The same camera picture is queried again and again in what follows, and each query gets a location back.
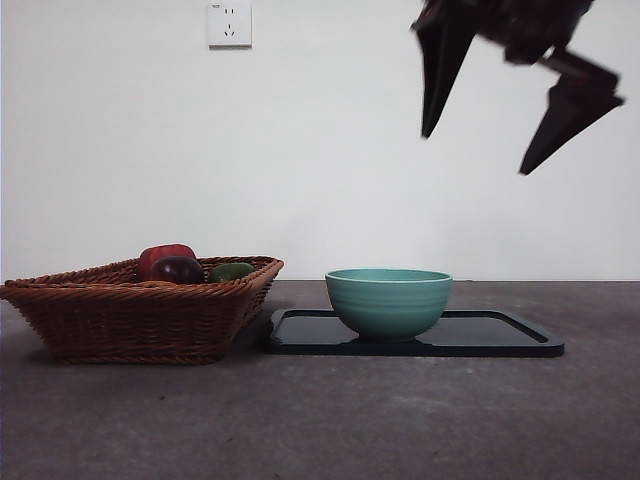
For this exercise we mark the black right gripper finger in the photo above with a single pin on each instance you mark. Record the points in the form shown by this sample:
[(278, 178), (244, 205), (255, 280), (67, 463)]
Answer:
[(440, 55), (565, 120)]

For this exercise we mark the teal ribbed bowl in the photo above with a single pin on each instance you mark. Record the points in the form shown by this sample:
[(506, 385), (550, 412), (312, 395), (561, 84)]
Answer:
[(390, 305)]

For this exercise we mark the dark rectangular tray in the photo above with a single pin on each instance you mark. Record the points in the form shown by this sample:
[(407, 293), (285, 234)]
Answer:
[(480, 340)]

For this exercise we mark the green lime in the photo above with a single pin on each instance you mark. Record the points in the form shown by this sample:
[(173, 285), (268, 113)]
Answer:
[(230, 272)]

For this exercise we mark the dark red plum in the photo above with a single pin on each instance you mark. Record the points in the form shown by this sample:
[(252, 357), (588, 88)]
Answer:
[(177, 272)]

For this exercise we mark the red apple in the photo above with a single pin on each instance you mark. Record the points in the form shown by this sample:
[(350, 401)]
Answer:
[(160, 252)]

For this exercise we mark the brown wicker basket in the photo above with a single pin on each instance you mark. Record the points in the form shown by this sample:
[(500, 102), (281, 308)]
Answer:
[(130, 325)]

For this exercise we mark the white wall socket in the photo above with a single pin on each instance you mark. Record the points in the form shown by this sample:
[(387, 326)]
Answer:
[(230, 25)]

